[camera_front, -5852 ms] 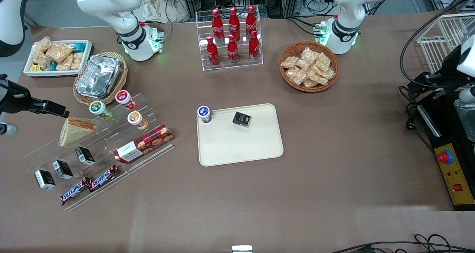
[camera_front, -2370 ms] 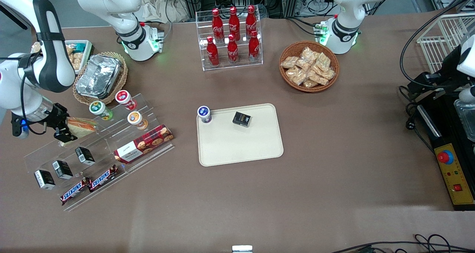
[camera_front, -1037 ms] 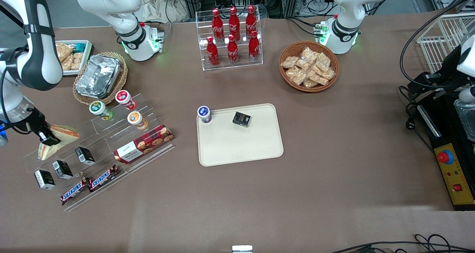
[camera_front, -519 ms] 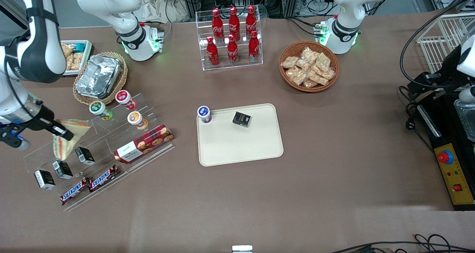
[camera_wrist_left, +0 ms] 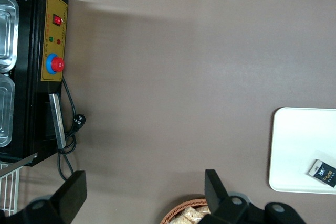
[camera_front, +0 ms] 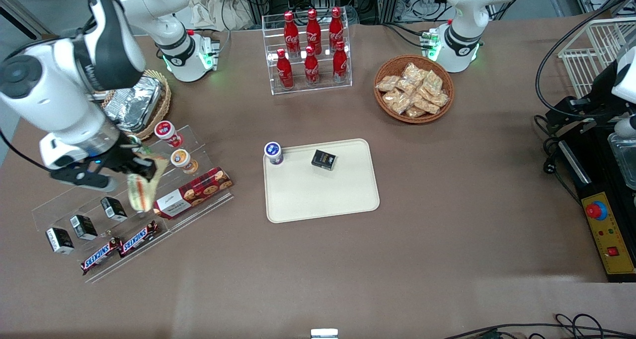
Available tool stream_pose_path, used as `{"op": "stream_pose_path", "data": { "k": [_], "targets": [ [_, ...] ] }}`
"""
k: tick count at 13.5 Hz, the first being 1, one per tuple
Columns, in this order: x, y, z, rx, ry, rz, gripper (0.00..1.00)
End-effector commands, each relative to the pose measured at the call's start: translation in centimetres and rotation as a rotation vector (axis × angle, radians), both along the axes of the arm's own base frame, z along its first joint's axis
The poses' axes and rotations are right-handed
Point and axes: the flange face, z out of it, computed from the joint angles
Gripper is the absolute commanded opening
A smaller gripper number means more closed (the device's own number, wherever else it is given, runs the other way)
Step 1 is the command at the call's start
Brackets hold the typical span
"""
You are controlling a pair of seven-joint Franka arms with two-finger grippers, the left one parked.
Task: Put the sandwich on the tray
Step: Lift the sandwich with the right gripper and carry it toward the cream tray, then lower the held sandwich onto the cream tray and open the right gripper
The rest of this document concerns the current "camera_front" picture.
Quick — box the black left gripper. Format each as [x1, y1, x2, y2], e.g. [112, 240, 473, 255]
[546, 61, 625, 131]

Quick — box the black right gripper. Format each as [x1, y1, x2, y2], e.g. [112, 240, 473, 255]
[97, 136, 157, 179]

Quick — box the triangle sandwich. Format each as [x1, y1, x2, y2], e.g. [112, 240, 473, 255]
[126, 153, 170, 213]

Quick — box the beige plastic tray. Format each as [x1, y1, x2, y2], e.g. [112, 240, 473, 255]
[263, 138, 381, 224]

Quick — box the green lid yogurt bottle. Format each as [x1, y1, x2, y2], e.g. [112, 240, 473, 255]
[127, 134, 152, 157]

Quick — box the orange lid yogurt bottle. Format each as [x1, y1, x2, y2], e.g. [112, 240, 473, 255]
[170, 149, 198, 175]

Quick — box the red lid yogurt bottle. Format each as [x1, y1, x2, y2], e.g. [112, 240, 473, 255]
[154, 120, 183, 149]

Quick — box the small black box white label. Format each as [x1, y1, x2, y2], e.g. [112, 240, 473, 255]
[70, 214, 98, 241]
[45, 227, 75, 255]
[100, 196, 128, 223]

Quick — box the red plaid cookie box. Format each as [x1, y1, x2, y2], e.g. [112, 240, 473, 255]
[152, 167, 234, 220]

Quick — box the clear acrylic tiered stand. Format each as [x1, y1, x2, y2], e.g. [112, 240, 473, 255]
[31, 124, 235, 284]

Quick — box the aluminium foil container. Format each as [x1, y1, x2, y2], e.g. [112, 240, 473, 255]
[104, 76, 165, 133]

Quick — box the clear plastic container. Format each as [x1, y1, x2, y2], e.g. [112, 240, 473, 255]
[608, 133, 636, 190]

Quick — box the oval wicker basket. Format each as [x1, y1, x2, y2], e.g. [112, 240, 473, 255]
[101, 69, 172, 141]

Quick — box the snickers bar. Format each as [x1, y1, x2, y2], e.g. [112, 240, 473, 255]
[117, 221, 160, 258]
[80, 237, 123, 276]

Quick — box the red emergency stop button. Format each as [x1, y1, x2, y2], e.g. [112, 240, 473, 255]
[585, 201, 608, 220]

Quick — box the blue lid yogurt bottle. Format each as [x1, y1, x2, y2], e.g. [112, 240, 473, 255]
[264, 141, 284, 167]

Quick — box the black control box yellow panel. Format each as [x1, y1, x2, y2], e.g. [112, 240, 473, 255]
[556, 125, 636, 283]

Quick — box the red cola bottle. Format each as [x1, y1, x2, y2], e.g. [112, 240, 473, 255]
[306, 8, 322, 55]
[332, 41, 348, 84]
[284, 11, 301, 56]
[276, 48, 295, 89]
[304, 46, 321, 86]
[329, 7, 344, 51]

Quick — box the small black box gold print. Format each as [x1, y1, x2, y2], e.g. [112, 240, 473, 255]
[312, 150, 337, 171]

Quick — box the clear acrylic bottle rack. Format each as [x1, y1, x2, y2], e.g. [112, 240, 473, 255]
[262, 11, 352, 96]

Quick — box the round wicker basket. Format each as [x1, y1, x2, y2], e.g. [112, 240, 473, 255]
[374, 55, 455, 125]

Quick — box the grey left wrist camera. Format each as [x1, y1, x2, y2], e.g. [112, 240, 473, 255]
[615, 115, 636, 137]

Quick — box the long black cable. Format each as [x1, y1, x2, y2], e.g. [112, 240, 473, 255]
[535, 0, 636, 122]

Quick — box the black cable with plug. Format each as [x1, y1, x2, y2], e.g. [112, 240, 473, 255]
[534, 115, 583, 200]

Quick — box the white wire basket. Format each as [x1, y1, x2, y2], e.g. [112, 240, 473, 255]
[557, 17, 636, 98]

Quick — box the aluminium frame post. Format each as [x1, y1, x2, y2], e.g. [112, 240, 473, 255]
[378, 0, 403, 22]
[242, 0, 271, 24]

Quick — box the black cable bundle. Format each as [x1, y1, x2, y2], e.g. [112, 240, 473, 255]
[442, 313, 636, 339]

